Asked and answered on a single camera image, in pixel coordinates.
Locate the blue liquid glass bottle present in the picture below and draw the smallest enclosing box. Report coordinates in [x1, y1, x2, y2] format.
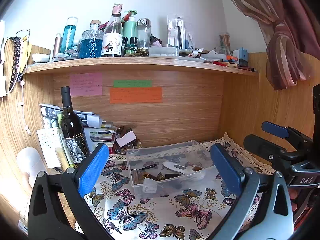
[79, 20, 104, 59]

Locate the brown striped curtain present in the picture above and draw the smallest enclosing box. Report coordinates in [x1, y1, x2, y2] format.
[231, 0, 319, 90]

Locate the dark wine bottle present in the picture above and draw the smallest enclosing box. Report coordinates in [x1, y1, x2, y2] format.
[60, 86, 90, 165]

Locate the wooden shelf board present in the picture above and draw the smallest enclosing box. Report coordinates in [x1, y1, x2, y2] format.
[26, 57, 259, 77]

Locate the white charging cable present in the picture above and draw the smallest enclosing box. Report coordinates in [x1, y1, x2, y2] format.
[17, 74, 32, 136]

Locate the clear bottle with label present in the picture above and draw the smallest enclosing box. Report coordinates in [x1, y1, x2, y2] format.
[101, 3, 123, 57]

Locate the white power adapter plug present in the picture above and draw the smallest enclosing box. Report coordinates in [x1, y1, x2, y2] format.
[143, 178, 157, 194]

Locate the white box on stack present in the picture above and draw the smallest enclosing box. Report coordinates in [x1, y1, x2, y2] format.
[116, 131, 137, 147]

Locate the clear plastic storage box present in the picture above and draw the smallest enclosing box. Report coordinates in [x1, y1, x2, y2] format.
[126, 140, 217, 199]

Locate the green sticky note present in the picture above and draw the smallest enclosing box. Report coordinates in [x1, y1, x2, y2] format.
[113, 80, 152, 88]

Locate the person's right hand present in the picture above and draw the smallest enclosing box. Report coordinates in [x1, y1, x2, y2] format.
[288, 187, 302, 211]

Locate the orange sticky note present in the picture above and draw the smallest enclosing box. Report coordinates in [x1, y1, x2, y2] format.
[110, 87, 163, 103]

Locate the stack of books and papers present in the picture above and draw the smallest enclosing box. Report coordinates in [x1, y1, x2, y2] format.
[40, 103, 117, 154]

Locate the mint green bottle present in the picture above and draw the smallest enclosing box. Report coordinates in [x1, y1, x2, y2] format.
[121, 10, 138, 56]

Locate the bowl of beads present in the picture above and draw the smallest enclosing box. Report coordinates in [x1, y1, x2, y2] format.
[113, 139, 142, 154]

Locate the white plastic container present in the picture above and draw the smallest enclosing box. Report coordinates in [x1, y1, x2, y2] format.
[16, 147, 47, 188]

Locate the yellow tube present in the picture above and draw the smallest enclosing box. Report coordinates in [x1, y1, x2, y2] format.
[55, 148, 69, 171]

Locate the butterfly print lace cloth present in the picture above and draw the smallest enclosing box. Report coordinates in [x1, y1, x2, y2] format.
[84, 133, 274, 239]

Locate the pink sticky note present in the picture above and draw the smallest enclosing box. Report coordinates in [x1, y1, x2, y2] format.
[69, 73, 103, 96]

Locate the teal tall bottle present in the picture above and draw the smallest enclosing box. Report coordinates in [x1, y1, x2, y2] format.
[59, 17, 78, 53]

